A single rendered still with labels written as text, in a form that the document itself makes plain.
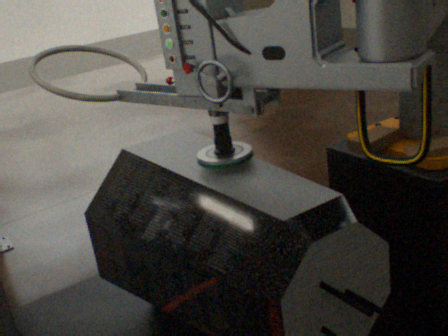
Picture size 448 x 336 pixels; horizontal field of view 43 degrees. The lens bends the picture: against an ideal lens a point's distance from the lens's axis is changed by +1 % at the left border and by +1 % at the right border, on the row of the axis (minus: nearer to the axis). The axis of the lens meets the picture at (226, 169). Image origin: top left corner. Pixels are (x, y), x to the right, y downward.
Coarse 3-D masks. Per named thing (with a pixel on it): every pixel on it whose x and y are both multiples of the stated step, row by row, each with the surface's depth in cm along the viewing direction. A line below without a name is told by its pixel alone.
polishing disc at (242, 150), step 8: (240, 144) 223; (248, 144) 221; (200, 152) 221; (208, 152) 219; (240, 152) 214; (248, 152) 213; (200, 160) 214; (208, 160) 211; (216, 160) 210; (224, 160) 209; (232, 160) 209; (240, 160) 210
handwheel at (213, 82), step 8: (200, 64) 188; (208, 64) 186; (216, 64) 184; (200, 72) 189; (224, 72) 184; (200, 80) 191; (208, 80) 188; (216, 80) 186; (224, 80) 191; (232, 80) 184; (200, 88) 192; (216, 88) 188; (232, 88) 185; (208, 96) 191; (216, 96) 189; (224, 96) 187
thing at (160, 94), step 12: (144, 84) 236; (156, 84) 232; (120, 96) 230; (132, 96) 227; (144, 96) 223; (156, 96) 219; (168, 96) 215; (240, 96) 210; (264, 96) 204; (276, 96) 201; (192, 108) 211; (204, 108) 208; (216, 108) 203; (228, 108) 201; (240, 108) 198; (252, 108) 192
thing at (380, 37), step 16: (352, 0) 162; (368, 0) 156; (384, 0) 153; (400, 0) 152; (416, 0) 154; (368, 16) 157; (384, 16) 155; (400, 16) 154; (416, 16) 155; (368, 32) 159; (384, 32) 156; (400, 32) 155; (416, 32) 157; (368, 48) 161; (384, 48) 158; (400, 48) 157; (416, 48) 158
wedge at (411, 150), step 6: (438, 138) 218; (444, 138) 216; (432, 144) 215; (438, 144) 213; (444, 144) 211; (408, 150) 217; (414, 150) 215; (432, 150) 210; (438, 150) 210; (444, 150) 210; (408, 156) 212; (426, 156) 211; (432, 156) 211; (438, 156) 211
